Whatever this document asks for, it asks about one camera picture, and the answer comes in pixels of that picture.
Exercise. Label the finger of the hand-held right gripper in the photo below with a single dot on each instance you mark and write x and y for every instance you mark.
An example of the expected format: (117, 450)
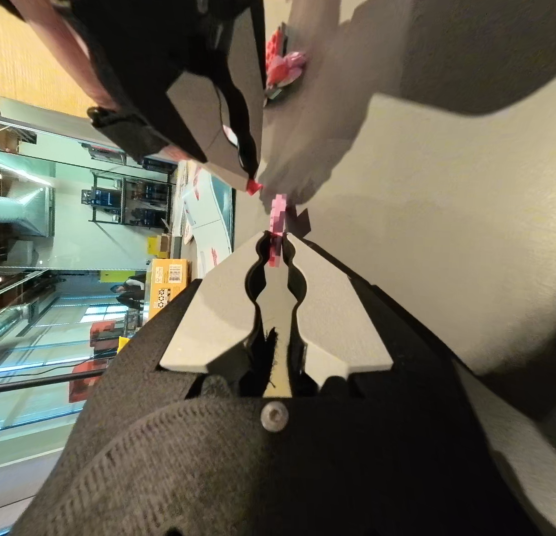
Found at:
(249, 67)
(200, 119)

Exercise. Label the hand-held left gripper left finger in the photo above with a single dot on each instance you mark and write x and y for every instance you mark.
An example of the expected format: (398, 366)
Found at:
(204, 327)

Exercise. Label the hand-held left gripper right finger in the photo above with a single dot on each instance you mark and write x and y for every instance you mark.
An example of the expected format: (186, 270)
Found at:
(343, 327)

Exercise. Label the pink red brick model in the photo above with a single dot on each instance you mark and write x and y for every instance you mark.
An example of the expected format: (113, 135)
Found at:
(284, 63)

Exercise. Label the light blue instruction booklet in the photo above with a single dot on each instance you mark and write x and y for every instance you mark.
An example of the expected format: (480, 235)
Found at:
(208, 214)

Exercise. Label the long pink brick plate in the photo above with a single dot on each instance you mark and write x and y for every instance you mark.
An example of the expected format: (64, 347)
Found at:
(280, 201)

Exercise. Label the pink wedge brick plate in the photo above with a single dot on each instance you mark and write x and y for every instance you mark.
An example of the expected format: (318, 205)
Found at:
(278, 223)

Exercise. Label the grey desk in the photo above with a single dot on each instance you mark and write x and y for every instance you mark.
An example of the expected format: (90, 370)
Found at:
(434, 197)

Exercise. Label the person's right hand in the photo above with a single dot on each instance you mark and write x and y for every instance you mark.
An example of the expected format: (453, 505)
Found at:
(56, 36)

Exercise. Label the yellow toy box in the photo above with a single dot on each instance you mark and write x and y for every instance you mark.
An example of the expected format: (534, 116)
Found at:
(169, 284)

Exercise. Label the brown cardboard box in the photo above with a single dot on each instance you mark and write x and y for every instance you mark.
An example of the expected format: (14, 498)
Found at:
(165, 245)

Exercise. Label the small yellow box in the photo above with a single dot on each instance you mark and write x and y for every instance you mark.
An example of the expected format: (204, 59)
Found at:
(152, 245)

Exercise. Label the red black tool case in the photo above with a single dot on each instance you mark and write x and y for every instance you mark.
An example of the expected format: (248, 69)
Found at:
(89, 379)
(102, 330)

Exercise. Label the wooden board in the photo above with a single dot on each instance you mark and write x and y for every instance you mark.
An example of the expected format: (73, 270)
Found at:
(26, 67)

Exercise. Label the glass partition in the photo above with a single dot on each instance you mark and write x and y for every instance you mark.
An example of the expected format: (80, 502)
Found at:
(65, 249)

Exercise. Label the black pole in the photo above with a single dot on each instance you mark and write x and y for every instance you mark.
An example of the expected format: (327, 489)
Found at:
(43, 377)

